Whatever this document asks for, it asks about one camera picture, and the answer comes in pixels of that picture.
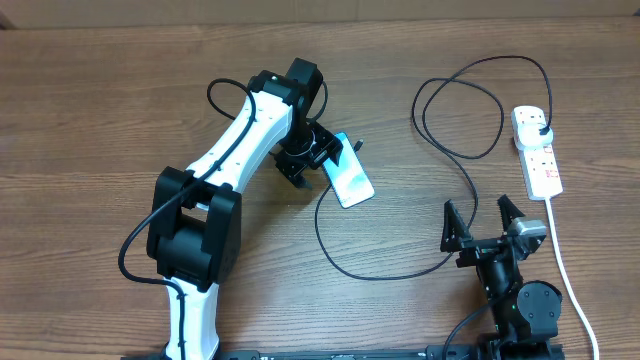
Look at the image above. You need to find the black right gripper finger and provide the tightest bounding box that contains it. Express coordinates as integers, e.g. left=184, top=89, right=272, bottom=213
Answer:
left=440, top=200, right=472, bottom=253
left=497, top=194, right=524, bottom=231

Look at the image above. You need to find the blue Galaxy smartphone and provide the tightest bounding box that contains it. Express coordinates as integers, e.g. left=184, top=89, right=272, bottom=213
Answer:
left=322, top=132, right=375, bottom=209

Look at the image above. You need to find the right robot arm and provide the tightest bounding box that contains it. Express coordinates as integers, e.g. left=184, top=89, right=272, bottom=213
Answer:
left=427, top=195, right=564, bottom=359

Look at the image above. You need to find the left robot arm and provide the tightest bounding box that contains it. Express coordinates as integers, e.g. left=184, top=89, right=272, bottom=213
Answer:
left=146, top=58, right=343, bottom=359

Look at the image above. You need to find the white charger plug adapter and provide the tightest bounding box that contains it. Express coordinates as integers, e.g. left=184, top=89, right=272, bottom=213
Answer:
left=514, top=123, right=554, bottom=151

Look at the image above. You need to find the white power strip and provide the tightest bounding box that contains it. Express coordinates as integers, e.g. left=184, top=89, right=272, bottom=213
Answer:
left=511, top=105, right=563, bottom=201

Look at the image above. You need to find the white power strip cord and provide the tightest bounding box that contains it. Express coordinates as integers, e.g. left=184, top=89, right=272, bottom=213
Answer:
left=543, top=197, right=601, bottom=360

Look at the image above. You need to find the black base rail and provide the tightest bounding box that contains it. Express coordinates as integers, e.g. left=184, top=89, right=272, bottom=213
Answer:
left=121, top=345, right=565, bottom=360

